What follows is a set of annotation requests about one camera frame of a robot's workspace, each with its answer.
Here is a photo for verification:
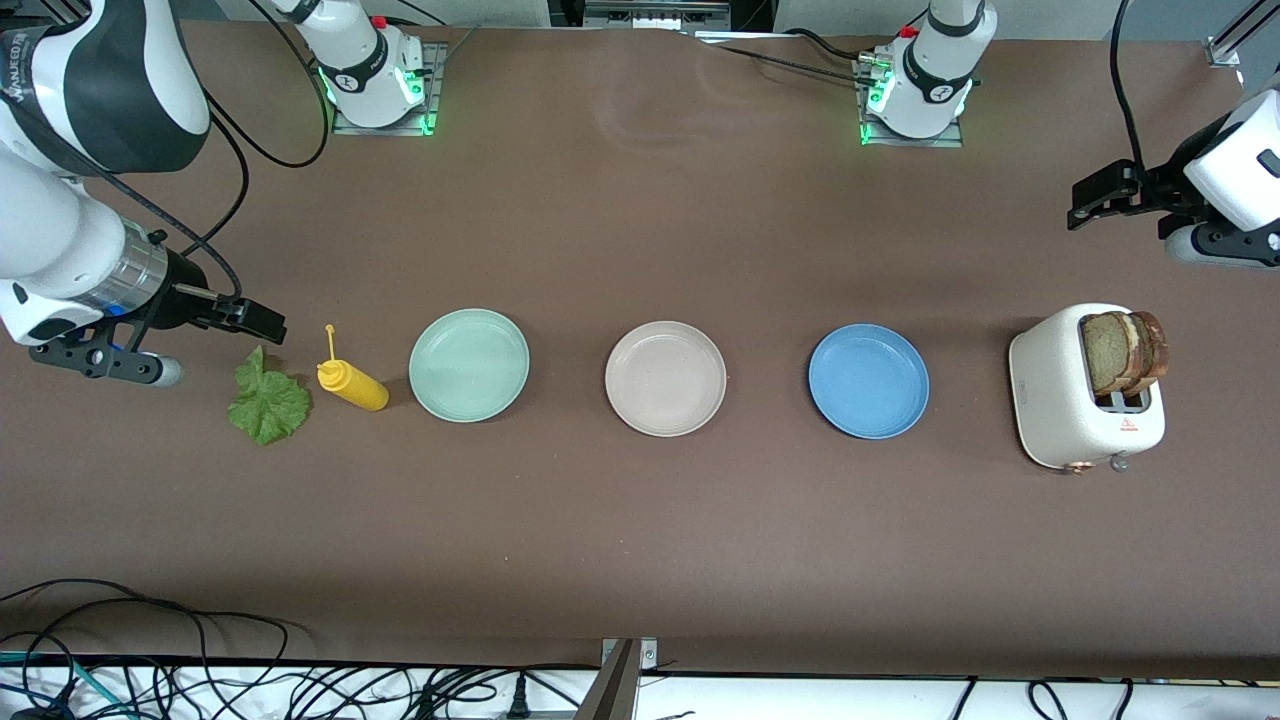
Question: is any green lettuce leaf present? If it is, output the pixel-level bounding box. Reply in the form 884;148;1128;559
227;345;314;447

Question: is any yellow mustard squeeze bottle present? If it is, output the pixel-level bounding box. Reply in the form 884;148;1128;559
316;323;390;412

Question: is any light crust bread slice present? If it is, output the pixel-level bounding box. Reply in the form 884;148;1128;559
1080;311;1136;396

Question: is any dark crust bread slice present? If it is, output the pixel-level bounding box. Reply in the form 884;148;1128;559
1128;310;1170;396

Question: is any mint green plate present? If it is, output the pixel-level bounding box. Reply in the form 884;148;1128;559
408;308;531;424

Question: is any blue plate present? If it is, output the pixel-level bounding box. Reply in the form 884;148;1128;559
808;323;931;440

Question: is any beige plate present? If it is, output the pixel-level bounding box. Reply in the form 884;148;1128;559
604;320;728;438

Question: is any white toaster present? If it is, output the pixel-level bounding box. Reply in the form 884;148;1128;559
1008;303;1167;473

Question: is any grey metal device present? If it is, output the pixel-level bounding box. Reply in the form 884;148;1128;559
580;0;733;33

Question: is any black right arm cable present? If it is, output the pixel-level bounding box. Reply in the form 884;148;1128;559
0;0;333;301

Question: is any aluminium frame profile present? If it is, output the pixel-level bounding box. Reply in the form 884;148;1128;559
1205;0;1280;69

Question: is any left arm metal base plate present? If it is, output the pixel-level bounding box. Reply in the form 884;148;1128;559
853;55;966;149

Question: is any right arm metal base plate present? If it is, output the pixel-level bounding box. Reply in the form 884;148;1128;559
330;40;448;137

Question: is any black cable to arm base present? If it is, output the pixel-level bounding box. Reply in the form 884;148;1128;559
695;28;881;91

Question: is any teal floor cable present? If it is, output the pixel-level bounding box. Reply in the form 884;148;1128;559
0;650;131;720

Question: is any metal table bracket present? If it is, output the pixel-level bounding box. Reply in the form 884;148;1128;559
575;637;659;720

